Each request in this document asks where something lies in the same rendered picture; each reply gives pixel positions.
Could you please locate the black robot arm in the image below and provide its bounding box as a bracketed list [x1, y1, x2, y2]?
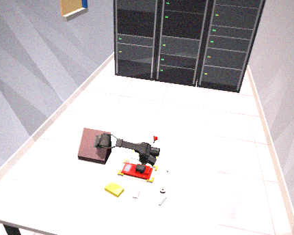
[93, 133, 160, 166]

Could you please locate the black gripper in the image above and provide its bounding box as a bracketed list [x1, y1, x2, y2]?
[135, 154, 148, 174]

